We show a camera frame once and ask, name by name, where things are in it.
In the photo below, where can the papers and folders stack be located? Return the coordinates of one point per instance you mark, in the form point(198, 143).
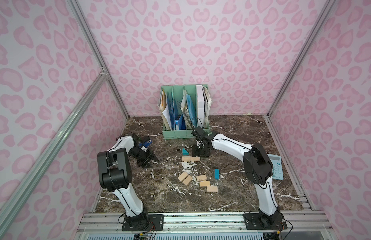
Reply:
point(185, 106)

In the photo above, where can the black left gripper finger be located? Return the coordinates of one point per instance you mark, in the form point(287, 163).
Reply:
point(153, 156)
point(144, 165)

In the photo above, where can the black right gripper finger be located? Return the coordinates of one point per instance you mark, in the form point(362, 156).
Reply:
point(195, 152)
point(205, 153)

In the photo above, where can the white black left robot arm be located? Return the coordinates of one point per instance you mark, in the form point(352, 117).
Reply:
point(115, 172)

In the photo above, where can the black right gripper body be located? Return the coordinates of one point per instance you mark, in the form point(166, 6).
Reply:
point(201, 146)

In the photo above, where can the small teal rectangular block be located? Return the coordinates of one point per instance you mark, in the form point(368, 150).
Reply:
point(216, 174)

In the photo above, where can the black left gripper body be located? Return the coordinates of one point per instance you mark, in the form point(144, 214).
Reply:
point(146, 157)

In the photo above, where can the teal desk calculator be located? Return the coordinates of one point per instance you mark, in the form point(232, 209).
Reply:
point(277, 171)

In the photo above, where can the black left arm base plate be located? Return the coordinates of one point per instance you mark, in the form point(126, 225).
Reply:
point(143, 223)

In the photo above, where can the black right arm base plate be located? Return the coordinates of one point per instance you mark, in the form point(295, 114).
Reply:
point(261, 221)

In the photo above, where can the teal triangular wooden block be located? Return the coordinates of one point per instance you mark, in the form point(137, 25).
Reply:
point(185, 152)

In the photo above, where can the natural wooden rectangular block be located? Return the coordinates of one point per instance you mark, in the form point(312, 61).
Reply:
point(186, 159)

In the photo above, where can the mint green file organizer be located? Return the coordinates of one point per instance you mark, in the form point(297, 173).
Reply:
point(185, 132)

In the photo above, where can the aluminium front rail frame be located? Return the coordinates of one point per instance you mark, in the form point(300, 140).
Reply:
point(301, 225)

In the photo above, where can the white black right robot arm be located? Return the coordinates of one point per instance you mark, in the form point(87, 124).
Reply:
point(257, 167)

